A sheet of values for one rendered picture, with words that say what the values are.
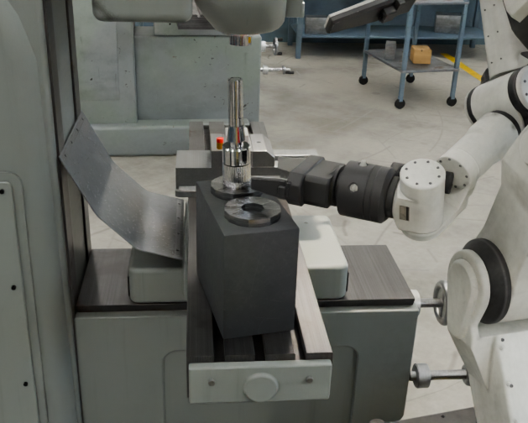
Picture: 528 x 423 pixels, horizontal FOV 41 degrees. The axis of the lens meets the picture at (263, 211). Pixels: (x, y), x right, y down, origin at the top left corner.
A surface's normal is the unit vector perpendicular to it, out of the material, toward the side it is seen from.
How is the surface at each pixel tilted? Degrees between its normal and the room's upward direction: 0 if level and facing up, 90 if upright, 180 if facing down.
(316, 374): 90
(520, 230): 90
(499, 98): 90
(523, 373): 54
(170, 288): 90
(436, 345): 0
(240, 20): 123
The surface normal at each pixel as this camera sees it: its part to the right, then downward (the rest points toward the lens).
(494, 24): -0.90, 0.04
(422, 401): 0.04, -0.91
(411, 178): -0.14, -0.69
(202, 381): 0.09, 0.42
